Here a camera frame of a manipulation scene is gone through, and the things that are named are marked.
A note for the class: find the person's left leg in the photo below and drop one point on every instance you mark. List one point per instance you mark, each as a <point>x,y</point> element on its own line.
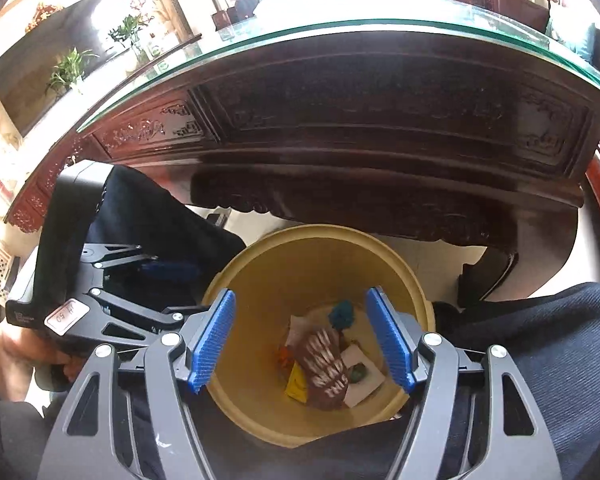
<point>145,220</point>

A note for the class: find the teal cushion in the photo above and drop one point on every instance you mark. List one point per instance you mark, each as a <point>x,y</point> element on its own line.
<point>572,40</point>

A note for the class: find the yellow plastic bin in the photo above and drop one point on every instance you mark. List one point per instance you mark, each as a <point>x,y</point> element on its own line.
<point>280,280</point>

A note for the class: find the white paper scrap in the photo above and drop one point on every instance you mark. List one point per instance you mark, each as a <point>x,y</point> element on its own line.
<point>300,327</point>

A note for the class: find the carved dark wooden table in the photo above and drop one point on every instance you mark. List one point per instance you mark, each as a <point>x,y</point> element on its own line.
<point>380,110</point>

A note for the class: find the orange flower arrangement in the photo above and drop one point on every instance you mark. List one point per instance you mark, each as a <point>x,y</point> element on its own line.
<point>42,15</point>

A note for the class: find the small green crumpled piece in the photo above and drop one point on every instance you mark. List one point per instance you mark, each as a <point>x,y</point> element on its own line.
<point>358,375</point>

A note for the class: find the yellow packet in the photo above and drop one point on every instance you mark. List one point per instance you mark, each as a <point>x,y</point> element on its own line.
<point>296,385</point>

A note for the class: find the person's leg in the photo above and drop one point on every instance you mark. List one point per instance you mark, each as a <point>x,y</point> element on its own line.
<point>145,220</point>
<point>555,335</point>

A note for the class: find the brown striped snack wrapper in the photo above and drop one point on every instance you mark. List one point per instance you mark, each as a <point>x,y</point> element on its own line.
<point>325,365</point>

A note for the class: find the person's left forearm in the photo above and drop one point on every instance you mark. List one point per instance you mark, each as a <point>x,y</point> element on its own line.
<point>5,435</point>

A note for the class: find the black flat television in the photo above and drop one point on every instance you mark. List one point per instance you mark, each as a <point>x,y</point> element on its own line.
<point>40,60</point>

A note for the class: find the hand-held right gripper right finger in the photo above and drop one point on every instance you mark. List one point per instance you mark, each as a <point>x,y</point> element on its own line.
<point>387,335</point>

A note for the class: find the glass table cover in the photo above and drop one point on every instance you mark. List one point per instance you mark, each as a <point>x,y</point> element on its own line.
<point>380,10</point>

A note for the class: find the teal paper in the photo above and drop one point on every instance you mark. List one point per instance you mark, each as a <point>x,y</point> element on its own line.
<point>342,312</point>

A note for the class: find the white square paper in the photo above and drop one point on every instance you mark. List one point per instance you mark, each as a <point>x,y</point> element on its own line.
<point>372,390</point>

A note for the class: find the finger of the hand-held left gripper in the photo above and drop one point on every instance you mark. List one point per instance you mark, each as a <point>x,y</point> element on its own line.
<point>122,257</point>
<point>140,320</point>

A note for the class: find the person's left hand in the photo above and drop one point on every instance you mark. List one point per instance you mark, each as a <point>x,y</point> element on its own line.
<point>10,360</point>

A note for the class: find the small orange piece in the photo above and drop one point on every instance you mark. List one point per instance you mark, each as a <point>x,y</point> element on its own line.
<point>283,355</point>

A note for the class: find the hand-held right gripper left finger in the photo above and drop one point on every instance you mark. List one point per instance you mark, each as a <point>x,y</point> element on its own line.
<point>215,340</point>

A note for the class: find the person's right leg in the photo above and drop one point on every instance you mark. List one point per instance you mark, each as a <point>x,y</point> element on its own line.
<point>555,335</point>

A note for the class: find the green potted bamboo plant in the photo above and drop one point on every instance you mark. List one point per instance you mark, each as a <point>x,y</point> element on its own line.
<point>130,32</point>
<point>72,67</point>

